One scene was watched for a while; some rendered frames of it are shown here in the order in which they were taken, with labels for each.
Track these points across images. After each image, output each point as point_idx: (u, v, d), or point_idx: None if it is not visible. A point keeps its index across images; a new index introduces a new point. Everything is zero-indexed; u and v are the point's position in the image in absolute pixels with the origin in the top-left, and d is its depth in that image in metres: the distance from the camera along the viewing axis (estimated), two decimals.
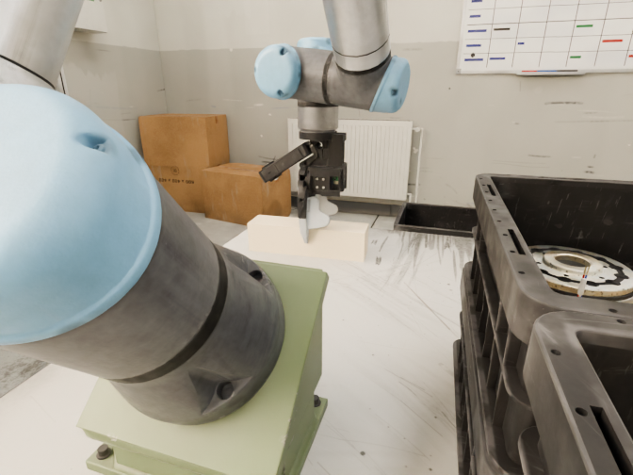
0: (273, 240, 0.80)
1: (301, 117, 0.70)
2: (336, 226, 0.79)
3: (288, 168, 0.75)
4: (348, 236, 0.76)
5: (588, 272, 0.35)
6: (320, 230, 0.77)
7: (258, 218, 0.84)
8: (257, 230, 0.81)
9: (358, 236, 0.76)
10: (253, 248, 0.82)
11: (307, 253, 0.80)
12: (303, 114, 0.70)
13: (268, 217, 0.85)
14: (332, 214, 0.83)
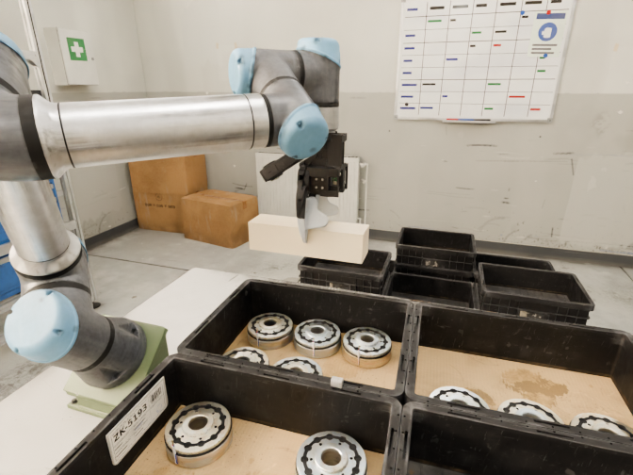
0: (273, 239, 0.81)
1: None
2: (335, 227, 0.78)
3: (288, 168, 0.75)
4: (346, 237, 0.76)
5: (268, 329, 0.87)
6: (319, 230, 0.77)
7: (260, 217, 0.84)
8: (257, 229, 0.81)
9: (356, 237, 0.75)
10: (254, 247, 0.83)
11: (306, 253, 0.80)
12: None
13: (270, 216, 0.85)
14: (332, 215, 0.83)
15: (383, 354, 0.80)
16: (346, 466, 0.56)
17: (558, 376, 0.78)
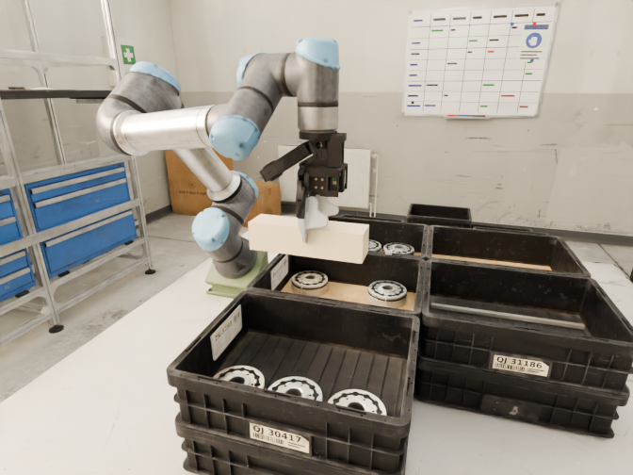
0: (273, 239, 0.81)
1: (300, 117, 0.70)
2: (335, 227, 0.78)
3: (288, 168, 0.75)
4: (346, 237, 0.76)
5: None
6: (319, 230, 0.77)
7: (260, 217, 0.85)
8: (257, 229, 0.81)
9: (356, 237, 0.75)
10: (254, 247, 0.83)
11: (306, 253, 0.80)
12: (302, 114, 0.70)
13: (270, 216, 0.85)
14: (332, 215, 0.83)
15: (410, 254, 1.29)
16: (396, 290, 1.05)
17: (517, 266, 1.27)
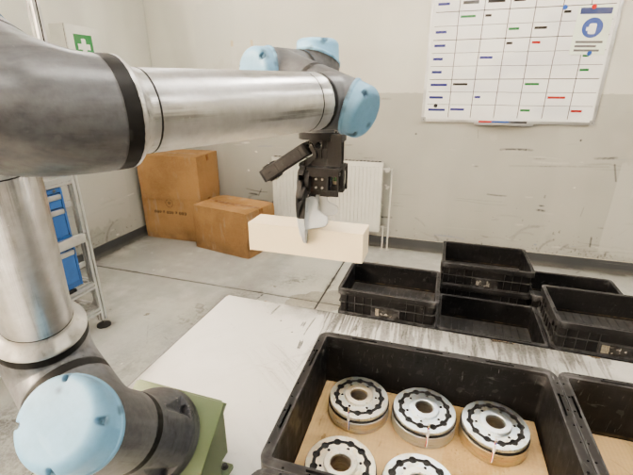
0: (273, 239, 0.81)
1: None
2: (335, 227, 0.78)
3: (288, 168, 0.75)
4: (346, 237, 0.76)
5: (360, 404, 0.67)
6: (319, 230, 0.77)
7: (260, 217, 0.85)
8: (257, 229, 0.81)
9: (356, 237, 0.75)
10: (254, 247, 0.83)
11: (306, 253, 0.80)
12: None
13: (270, 216, 0.85)
14: (332, 215, 0.83)
15: (525, 448, 0.60)
16: None
17: None
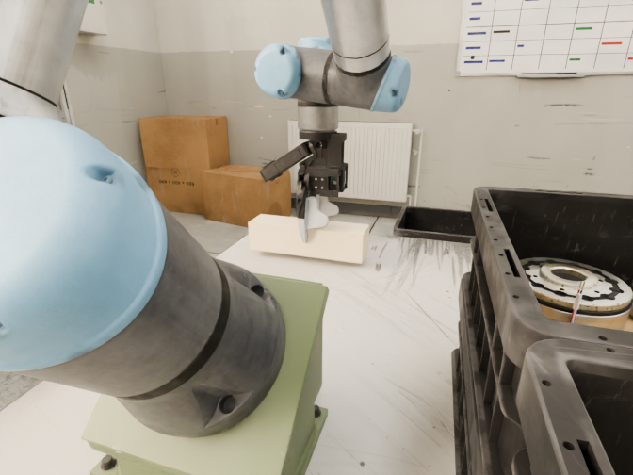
0: (273, 239, 0.81)
1: (300, 117, 0.71)
2: (335, 227, 0.78)
3: (288, 168, 0.75)
4: (346, 237, 0.76)
5: (583, 286, 0.36)
6: (319, 230, 0.77)
7: (260, 217, 0.85)
8: (257, 229, 0.81)
9: (356, 237, 0.75)
10: (254, 247, 0.83)
11: (306, 253, 0.80)
12: (302, 114, 0.70)
13: (270, 216, 0.85)
14: (332, 215, 0.83)
15: None
16: None
17: None
